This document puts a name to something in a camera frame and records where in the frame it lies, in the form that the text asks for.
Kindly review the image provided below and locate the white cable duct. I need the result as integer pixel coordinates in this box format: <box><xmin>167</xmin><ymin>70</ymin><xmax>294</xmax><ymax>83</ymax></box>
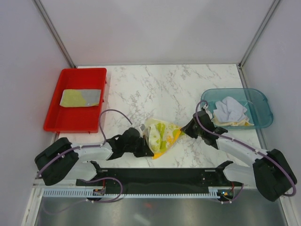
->
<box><xmin>43</xmin><ymin>188</ymin><xmax>220</xmax><ymax>199</ymax></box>

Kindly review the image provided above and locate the cream towel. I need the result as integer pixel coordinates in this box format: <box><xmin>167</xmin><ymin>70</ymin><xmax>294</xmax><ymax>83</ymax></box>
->
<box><xmin>212</xmin><ymin>117</ymin><xmax>254</xmax><ymax>127</ymax></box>

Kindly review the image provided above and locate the aluminium frame post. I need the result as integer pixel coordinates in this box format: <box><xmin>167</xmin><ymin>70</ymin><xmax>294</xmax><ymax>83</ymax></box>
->
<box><xmin>238</xmin><ymin>0</ymin><xmax>282</xmax><ymax>69</ymax></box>
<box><xmin>32</xmin><ymin>0</ymin><xmax>76</xmax><ymax>68</ymax></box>

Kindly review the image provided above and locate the blue transparent plastic tub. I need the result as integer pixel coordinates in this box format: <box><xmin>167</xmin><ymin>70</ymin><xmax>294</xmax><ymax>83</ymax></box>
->
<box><xmin>201</xmin><ymin>88</ymin><xmax>273</xmax><ymax>129</ymax></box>

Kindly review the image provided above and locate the grey frog towel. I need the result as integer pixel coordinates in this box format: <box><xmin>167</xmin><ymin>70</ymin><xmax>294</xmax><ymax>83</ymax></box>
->
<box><xmin>60</xmin><ymin>89</ymin><xmax>102</xmax><ymax>108</ymax></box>

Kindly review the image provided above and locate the yellow patterned towel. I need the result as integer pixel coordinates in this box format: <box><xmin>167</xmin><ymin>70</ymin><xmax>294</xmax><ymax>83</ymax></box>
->
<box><xmin>143</xmin><ymin>118</ymin><xmax>184</xmax><ymax>159</ymax></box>

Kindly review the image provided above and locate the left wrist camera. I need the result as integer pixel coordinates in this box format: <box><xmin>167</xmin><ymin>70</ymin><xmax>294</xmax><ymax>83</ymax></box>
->
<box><xmin>138</xmin><ymin>124</ymin><xmax>148</xmax><ymax>137</ymax></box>

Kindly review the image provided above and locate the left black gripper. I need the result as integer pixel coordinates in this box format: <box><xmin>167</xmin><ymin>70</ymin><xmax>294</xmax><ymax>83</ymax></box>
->
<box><xmin>124</xmin><ymin>135</ymin><xmax>153</xmax><ymax>158</ymax></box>

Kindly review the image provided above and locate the red plastic bin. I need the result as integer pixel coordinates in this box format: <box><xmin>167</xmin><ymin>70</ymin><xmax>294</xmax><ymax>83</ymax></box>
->
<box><xmin>43</xmin><ymin>68</ymin><xmax>107</xmax><ymax>133</ymax></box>

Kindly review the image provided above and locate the left aluminium frame post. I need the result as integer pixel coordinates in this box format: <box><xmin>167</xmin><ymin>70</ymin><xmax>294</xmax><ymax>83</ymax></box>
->
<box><xmin>32</xmin><ymin>0</ymin><xmax>76</xmax><ymax>68</ymax></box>

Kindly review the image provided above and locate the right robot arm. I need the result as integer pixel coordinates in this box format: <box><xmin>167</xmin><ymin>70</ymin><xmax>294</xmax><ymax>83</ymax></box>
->
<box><xmin>181</xmin><ymin>110</ymin><xmax>297</xmax><ymax>202</ymax></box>

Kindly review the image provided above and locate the right aluminium frame post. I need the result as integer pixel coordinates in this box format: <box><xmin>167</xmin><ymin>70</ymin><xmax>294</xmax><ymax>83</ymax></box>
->
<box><xmin>238</xmin><ymin>0</ymin><xmax>282</xmax><ymax>69</ymax></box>

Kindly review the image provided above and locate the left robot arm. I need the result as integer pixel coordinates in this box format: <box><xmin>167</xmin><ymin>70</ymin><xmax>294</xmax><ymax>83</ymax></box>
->
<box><xmin>34</xmin><ymin>128</ymin><xmax>154</xmax><ymax>186</ymax></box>

